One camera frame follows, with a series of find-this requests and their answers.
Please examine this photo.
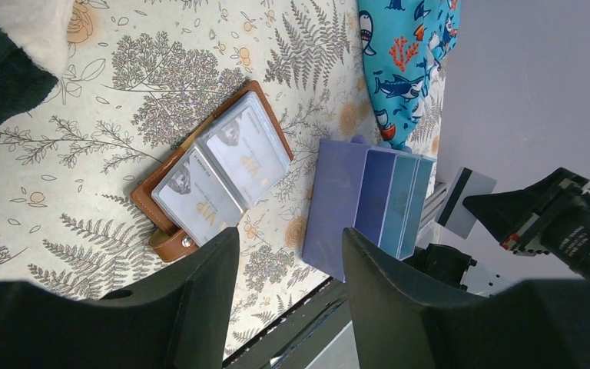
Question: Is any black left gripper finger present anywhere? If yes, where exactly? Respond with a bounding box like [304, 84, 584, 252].
[0, 228, 239, 368]

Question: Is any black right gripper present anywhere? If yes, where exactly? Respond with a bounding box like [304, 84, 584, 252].
[343, 168, 590, 368]

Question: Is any white magnetic stripe card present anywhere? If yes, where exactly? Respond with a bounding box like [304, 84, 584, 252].
[435, 167, 497, 239]

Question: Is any brown leather card holder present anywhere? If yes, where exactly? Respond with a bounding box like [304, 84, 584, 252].
[131, 80, 293, 262]

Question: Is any purple blue card organizer box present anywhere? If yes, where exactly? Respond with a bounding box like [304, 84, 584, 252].
[301, 138, 435, 281]

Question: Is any floral patterned table mat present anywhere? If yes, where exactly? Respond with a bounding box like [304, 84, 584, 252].
[0, 1, 380, 357]

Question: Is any blue shark print cloth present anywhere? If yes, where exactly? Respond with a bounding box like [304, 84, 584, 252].
[357, 0, 462, 150]

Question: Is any black white checkered blanket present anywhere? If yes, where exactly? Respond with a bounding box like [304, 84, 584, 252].
[0, 1, 74, 124]

